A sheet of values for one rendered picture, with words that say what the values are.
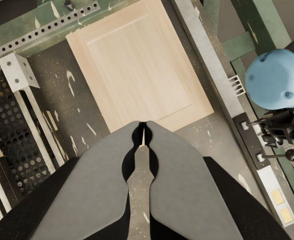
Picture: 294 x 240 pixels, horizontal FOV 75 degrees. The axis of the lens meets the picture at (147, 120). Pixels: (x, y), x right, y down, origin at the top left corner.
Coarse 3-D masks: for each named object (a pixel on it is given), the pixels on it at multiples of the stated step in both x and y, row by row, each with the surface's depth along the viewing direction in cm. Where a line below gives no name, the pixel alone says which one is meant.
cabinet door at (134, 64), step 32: (160, 0) 71; (96, 32) 71; (128, 32) 71; (160, 32) 70; (96, 64) 71; (128, 64) 71; (160, 64) 70; (96, 96) 70; (128, 96) 70; (160, 96) 70; (192, 96) 70
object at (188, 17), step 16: (176, 0) 68; (192, 16) 68; (192, 32) 68; (208, 48) 68; (208, 64) 68; (224, 80) 68; (224, 96) 68; (224, 112) 71; (240, 112) 67; (240, 144) 70; (256, 176) 69; (272, 176) 67; (272, 208) 69; (288, 208) 67; (288, 224) 67
